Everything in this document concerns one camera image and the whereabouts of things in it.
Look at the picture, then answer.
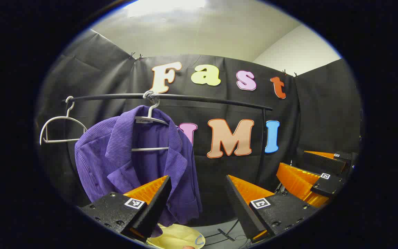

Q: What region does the grey tape wrap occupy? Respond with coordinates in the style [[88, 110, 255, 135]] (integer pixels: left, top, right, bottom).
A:
[[143, 91, 160, 104]]

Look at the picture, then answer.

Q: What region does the white hanger with label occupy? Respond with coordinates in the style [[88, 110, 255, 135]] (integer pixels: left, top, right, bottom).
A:
[[131, 99, 170, 153]]

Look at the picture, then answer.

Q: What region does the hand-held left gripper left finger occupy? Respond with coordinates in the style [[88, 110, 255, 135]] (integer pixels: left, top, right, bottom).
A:
[[80, 175, 172, 243]]

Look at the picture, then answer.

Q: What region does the black backdrop cloth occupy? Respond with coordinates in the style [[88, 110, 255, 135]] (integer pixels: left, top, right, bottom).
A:
[[35, 29, 362, 225]]

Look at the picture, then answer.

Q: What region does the plain white clothes hanger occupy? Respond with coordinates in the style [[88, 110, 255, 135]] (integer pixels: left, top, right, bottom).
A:
[[39, 96, 87, 146]]

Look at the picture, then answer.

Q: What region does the purple corduroy shirt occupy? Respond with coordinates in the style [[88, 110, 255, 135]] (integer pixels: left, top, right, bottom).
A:
[[75, 105, 203, 237]]

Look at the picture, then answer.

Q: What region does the black clothes rack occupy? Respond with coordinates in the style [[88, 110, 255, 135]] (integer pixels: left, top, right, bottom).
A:
[[62, 93, 273, 187]]

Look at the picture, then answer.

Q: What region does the black floor cable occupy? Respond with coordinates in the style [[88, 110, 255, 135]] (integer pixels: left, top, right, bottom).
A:
[[204, 219, 251, 246]]

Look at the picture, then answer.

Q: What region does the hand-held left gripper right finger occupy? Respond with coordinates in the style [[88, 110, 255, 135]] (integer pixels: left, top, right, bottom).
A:
[[225, 175, 320, 243]]

